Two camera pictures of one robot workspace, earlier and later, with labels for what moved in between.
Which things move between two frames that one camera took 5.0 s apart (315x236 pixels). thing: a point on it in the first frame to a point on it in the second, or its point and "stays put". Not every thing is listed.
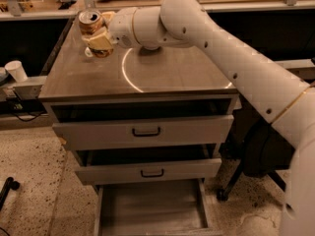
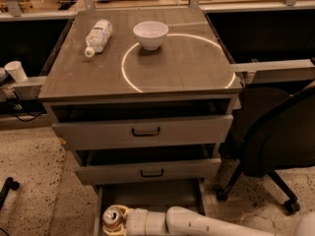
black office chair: x=257 y=148 stays put
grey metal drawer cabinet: x=140 y=121 stays put
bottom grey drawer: x=152 y=208 stays put
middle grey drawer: x=151 y=171 stays put
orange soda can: x=91 y=21 to x=112 y=216
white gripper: x=121 y=27 to x=136 y=221
